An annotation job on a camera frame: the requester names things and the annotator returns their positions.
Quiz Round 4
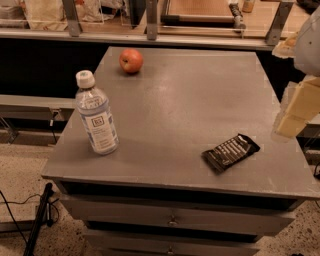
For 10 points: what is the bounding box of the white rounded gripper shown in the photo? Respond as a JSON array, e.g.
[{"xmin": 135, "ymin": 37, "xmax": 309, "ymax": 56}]
[{"xmin": 271, "ymin": 6, "xmax": 320, "ymax": 142}]

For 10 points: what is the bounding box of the black floor cable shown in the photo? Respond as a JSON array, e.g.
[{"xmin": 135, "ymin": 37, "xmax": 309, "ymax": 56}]
[{"xmin": 0, "ymin": 189, "xmax": 41, "ymax": 246}]

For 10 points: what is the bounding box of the black snack bar wrapper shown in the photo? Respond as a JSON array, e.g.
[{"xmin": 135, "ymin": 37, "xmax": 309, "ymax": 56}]
[{"xmin": 201, "ymin": 133, "xmax": 260, "ymax": 174}]

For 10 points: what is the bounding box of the grey drawer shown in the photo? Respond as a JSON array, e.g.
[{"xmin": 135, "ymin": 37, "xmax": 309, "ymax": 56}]
[
  {"xmin": 84, "ymin": 229, "xmax": 258, "ymax": 256},
  {"xmin": 61, "ymin": 195, "xmax": 295, "ymax": 236}
]

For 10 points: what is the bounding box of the red apple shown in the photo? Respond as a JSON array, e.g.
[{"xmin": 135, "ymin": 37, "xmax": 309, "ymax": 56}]
[{"xmin": 119, "ymin": 48, "xmax": 143, "ymax": 74}]

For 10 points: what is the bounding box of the brown cardboard board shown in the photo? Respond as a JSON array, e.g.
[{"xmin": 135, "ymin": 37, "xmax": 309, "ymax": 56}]
[{"xmin": 161, "ymin": 0, "xmax": 234, "ymax": 23}]

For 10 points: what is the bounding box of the clear plastic water bottle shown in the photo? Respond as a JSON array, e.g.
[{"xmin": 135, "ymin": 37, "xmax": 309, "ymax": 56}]
[{"xmin": 75, "ymin": 70, "xmax": 119, "ymax": 155}]

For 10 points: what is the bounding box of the grey metal shelf rail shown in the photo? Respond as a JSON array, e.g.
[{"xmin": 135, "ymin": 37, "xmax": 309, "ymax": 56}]
[{"xmin": 0, "ymin": 0, "xmax": 294, "ymax": 50}]

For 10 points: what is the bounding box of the black tripod leg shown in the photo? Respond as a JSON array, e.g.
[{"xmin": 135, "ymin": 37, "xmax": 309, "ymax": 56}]
[{"xmin": 23, "ymin": 183, "xmax": 54, "ymax": 256}]

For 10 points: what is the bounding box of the lower grey drawer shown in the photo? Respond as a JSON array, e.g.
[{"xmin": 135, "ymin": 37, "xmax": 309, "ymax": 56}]
[{"xmin": 84, "ymin": 229, "xmax": 258, "ymax": 256}]

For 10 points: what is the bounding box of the grey low bench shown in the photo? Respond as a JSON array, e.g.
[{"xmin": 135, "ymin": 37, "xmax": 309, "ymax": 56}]
[{"xmin": 0, "ymin": 94, "xmax": 75, "ymax": 144}]

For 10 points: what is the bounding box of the grey drawer cabinet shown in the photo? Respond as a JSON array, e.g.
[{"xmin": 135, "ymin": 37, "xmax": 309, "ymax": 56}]
[{"xmin": 43, "ymin": 47, "xmax": 319, "ymax": 248}]

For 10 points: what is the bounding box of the upper grey drawer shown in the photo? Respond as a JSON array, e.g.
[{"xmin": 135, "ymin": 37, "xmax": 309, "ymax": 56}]
[{"xmin": 61, "ymin": 195, "xmax": 295, "ymax": 236}]

